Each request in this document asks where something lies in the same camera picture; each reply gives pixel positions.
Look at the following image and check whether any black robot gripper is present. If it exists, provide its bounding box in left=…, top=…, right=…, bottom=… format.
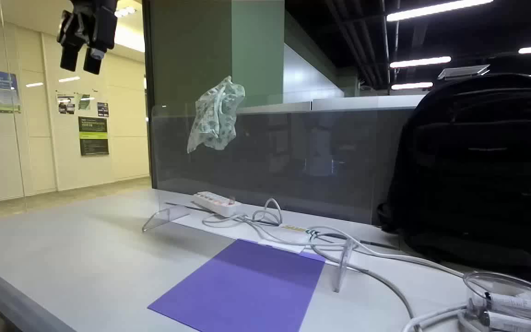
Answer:
left=56, top=0, right=120, bottom=77

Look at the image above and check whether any white green patterned cloth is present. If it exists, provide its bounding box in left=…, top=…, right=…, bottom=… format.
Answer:
left=185, top=73, right=247, bottom=154

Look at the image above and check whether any green pillar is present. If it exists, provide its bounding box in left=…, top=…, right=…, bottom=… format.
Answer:
left=141, top=0, right=286, bottom=118

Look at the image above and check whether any white power strip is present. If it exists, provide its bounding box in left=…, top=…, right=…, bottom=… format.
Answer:
left=190, top=190, right=244, bottom=221

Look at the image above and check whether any clear acrylic shield panel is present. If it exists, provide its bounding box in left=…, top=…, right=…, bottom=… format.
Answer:
left=141, top=99, right=417, bottom=295

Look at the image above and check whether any grey desk partition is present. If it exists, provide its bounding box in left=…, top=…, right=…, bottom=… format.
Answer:
left=150, top=92, right=428, bottom=223

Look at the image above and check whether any purple paper sheet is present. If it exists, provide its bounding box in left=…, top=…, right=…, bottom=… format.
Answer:
left=148, top=237, right=329, bottom=332

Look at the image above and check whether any black backpack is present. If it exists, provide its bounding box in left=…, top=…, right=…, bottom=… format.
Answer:
left=373, top=55, right=531, bottom=284

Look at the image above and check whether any green black wall sign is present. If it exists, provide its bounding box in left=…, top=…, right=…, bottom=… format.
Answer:
left=78, top=114, right=111, bottom=158

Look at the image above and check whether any white looped power cable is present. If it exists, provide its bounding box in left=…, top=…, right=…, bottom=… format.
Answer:
left=200, top=195, right=318, bottom=245

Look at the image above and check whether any long grey cable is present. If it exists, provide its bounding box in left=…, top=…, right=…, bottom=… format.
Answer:
left=305, top=225, right=483, bottom=320

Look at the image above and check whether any white cable plug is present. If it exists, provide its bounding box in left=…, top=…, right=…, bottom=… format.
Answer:
left=478, top=309, right=531, bottom=332
left=467, top=289, right=531, bottom=320

